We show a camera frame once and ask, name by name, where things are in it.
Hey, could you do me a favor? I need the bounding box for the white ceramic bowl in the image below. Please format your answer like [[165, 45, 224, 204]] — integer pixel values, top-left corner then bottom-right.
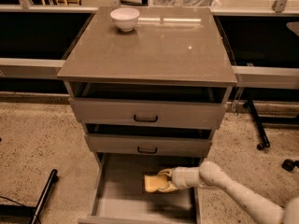
[[110, 7, 140, 32]]

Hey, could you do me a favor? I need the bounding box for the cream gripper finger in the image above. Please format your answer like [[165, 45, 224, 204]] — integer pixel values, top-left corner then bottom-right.
[[158, 168, 174, 177], [158, 181, 178, 193]]

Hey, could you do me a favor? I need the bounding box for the middle grey drawer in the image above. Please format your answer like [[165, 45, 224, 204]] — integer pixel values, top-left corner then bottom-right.
[[85, 134, 211, 158]]

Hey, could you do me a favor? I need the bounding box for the black stand leg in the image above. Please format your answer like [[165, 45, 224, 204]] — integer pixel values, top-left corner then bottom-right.
[[0, 169, 59, 224], [242, 98, 299, 151]]

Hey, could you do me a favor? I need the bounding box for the grey drawer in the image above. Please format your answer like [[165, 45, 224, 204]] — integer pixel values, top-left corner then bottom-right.
[[69, 98, 227, 130], [85, 134, 211, 158], [78, 154, 200, 224]]

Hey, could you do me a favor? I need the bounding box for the bottom grey drawer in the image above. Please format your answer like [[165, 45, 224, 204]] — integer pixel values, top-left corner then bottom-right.
[[78, 154, 200, 224]]

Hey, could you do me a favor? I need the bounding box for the black office chair base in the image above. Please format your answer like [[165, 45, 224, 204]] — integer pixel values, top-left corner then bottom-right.
[[282, 159, 299, 172]]

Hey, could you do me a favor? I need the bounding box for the yellow sponge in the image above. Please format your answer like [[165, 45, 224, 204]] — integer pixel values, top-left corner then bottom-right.
[[144, 175, 167, 192]]

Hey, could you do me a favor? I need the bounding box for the grey drawer cabinet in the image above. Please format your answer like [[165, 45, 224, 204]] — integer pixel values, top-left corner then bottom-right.
[[57, 6, 238, 224]]

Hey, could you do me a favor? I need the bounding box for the black stand leg left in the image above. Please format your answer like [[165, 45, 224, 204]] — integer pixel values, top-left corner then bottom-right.
[[0, 169, 59, 224]]

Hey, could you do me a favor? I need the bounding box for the grey metal railing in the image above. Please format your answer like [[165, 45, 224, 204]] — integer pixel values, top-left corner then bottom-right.
[[0, 58, 299, 90]]

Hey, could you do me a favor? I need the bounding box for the top grey drawer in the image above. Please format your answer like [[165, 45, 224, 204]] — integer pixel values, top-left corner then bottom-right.
[[69, 98, 227, 130]]

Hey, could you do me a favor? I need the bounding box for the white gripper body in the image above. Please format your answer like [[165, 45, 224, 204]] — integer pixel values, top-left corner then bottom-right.
[[172, 167, 200, 189]]

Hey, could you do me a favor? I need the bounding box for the black stand leg right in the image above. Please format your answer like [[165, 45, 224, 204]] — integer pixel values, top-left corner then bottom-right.
[[242, 98, 299, 151]]

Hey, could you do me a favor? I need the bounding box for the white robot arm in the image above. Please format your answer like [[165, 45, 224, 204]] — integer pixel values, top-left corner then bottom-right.
[[158, 161, 299, 224]]

